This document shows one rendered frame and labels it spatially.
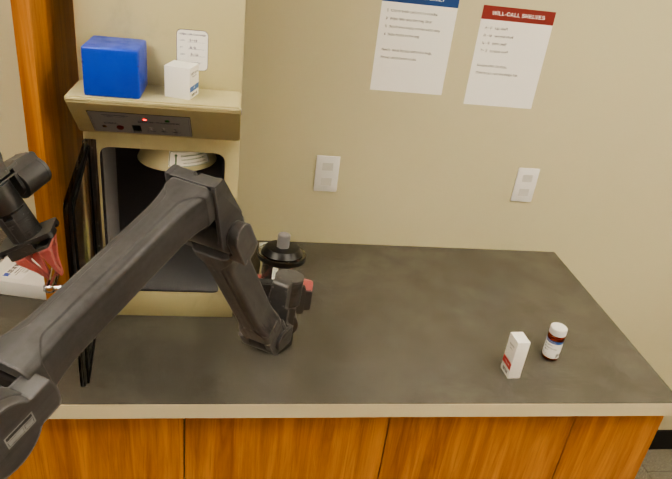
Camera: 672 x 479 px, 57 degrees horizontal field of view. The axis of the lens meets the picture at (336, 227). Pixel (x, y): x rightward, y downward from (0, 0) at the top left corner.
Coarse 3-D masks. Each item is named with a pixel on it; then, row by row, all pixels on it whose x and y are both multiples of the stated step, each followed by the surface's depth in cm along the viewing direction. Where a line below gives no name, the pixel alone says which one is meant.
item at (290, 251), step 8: (280, 232) 137; (272, 240) 140; (280, 240) 135; (288, 240) 136; (264, 248) 136; (272, 248) 136; (280, 248) 136; (288, 248) 137; (296, 248) 137; (272, 256) 134; (280, 256) 134; (288, 256) 134; (296, 256) 135
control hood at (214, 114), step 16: (80, 80) 123; (64, 96) 114; (80, 96) 114; (96, 96) 115; (144, 96) 118; (160, 96) 119; (208, 96) 123; (224, 96) 124; (240, 96) 126; (80, 112) 118; (128, 112) 118; (144, 112) 118; (160, 112) 118; (176, 112) 118; (192, 112) 118; (208, 112) 118; (224, 112) 118; (240, 112) 119; (80, 128) 124; (192, 128) 125; (208, 128) 125; (224, 128) 125
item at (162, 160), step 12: (144, 156) 138; (156, 156) 136; (168, 156) 136; (180, 156) 136; (192, 156) 137; (204, 156) 140; (156, 168) 136; (168, 168) 136; (192, 168) 137; (204, 168) 140
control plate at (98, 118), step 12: (96, 120) 121; (108, 120) 121; (120, 120) 121; (132, 120) 121; (156, 120) 121; (180, 120) 121; (132, 132) 126; (144, 132) 126; (156, 132) 126; (168, 132) 126; (180, 132) 126
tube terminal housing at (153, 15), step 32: (96, 0) 117; (128, 0) 118; (160, 0) 118; (192, 0) 119; (224, 0) 120; (96, 32) 120; (128, 32) 120; (160, 32) 121; (224, 32) 122; (160, 64) 124; (224, 64) 125
